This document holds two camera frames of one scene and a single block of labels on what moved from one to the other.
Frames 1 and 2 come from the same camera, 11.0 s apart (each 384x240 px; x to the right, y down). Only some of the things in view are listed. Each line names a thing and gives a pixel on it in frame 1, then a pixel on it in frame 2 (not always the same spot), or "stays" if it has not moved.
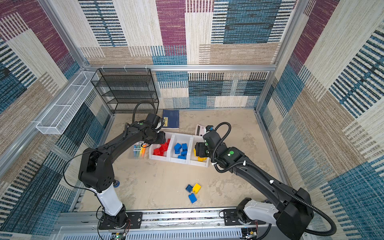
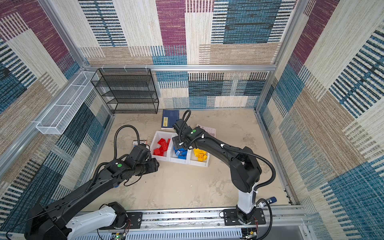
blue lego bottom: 192,198 → 179,152
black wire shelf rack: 127,90 stays
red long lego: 159,151 stays
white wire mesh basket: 57,119 stays
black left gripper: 162,139 → 153,165
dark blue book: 171,117 stays
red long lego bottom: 164,146 stays
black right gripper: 200,147 → 176,140
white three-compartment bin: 178,148 stays
